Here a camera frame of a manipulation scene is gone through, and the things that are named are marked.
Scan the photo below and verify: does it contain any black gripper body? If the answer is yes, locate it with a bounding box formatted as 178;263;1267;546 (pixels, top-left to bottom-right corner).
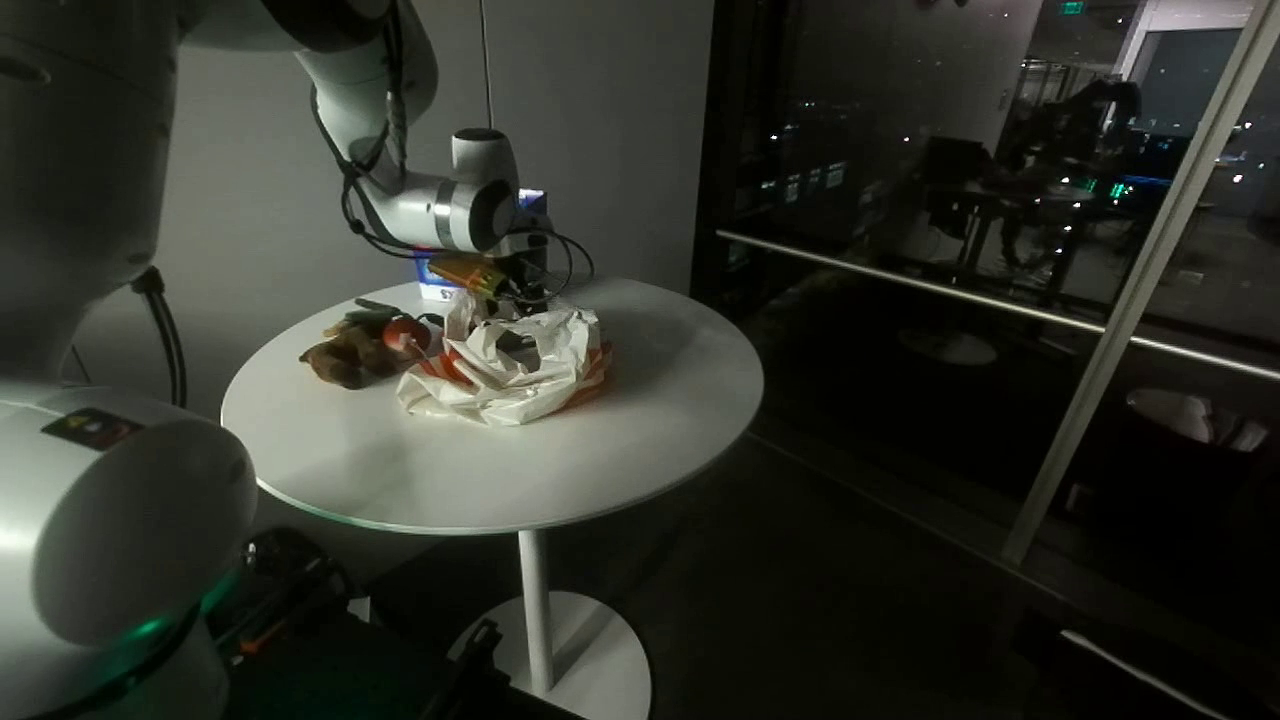
494;230;561;312

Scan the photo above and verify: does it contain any brown moose plush toy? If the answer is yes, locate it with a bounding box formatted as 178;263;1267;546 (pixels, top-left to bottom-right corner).
295;308;407;395

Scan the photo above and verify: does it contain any white orange plastic bag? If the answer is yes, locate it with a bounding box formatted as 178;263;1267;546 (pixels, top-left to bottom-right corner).
390;292;624;434

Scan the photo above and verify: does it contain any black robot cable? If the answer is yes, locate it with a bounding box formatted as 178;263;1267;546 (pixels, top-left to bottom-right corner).
305;0;600;300

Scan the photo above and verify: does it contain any white table pedestal base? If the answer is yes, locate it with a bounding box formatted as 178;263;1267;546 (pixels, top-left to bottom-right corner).
446;528;657;720

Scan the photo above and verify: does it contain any dark grey duster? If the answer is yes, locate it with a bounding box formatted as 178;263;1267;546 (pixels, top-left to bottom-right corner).
493;330;547;376

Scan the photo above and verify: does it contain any white horizontal window rail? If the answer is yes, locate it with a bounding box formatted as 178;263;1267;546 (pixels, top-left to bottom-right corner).
713;225;1280;387

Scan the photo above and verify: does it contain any white slanted window post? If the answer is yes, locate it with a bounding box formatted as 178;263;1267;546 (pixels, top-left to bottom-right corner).
1000;0;1280;567

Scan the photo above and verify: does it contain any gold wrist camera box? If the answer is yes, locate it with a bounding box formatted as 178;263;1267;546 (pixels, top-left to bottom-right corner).
423;254;520;308

